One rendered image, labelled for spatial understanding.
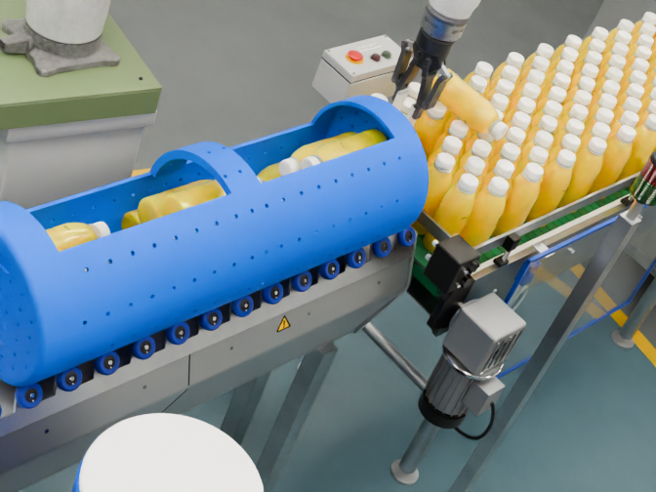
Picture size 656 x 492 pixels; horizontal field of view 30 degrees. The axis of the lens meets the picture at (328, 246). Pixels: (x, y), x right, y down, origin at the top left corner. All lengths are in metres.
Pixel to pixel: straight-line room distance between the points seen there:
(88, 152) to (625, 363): 2.13
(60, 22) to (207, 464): 0.96
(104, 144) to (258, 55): 2.17
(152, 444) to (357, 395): 1.69
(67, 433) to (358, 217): 0.64
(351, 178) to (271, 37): 2.64
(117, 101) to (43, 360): 0.76
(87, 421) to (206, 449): 0.29
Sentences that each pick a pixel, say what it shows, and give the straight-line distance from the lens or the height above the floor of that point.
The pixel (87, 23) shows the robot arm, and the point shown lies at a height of 1.17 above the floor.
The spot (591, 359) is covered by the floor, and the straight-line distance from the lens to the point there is 4.03.
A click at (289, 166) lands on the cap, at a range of 2.33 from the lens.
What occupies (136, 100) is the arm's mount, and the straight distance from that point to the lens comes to 2.50.
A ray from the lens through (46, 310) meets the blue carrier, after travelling 1.84.
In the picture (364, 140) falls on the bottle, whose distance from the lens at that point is 2.36.
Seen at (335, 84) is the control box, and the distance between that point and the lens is 2.72.
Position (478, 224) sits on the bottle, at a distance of 2.59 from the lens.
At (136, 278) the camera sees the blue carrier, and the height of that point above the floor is 1.18.
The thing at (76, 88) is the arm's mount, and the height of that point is 1.06.
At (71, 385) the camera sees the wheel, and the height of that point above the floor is 0.96.
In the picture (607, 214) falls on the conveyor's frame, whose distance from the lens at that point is 3.00.
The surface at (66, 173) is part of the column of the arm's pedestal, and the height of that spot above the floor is 0.85.
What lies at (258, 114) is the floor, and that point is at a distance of 4.38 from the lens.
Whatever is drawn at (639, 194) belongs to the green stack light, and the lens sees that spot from 2.59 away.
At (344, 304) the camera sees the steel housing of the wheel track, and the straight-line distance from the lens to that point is 2.47.
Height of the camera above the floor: 2.50
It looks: 39 degrees down
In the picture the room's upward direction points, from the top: 23 degrees clockwise
